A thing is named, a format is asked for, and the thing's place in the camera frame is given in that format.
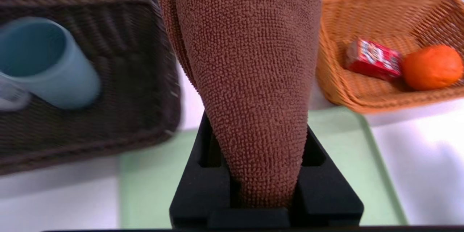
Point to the brown towel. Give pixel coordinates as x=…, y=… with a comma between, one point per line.
x=250, y=79

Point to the dark brown wicker basket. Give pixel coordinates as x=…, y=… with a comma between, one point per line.
x=137, y=98

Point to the orange fruit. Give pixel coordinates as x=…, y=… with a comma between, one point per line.
x=432, y=67

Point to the orange wicker basket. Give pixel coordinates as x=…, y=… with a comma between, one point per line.
x=362, y=94

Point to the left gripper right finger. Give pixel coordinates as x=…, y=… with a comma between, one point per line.
x=326, y=188

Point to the blue-grey plastic cup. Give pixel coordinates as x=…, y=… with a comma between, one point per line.
x=47, y=65

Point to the light green plastic tray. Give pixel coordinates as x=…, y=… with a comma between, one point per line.
x=152, y=188

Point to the white plastic bottle clear cap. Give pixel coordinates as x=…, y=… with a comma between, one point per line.
x=11, y=96

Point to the red snack carton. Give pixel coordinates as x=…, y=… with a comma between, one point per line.
x=373, y=59

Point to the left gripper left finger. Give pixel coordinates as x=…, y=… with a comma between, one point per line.
x=203, y=185

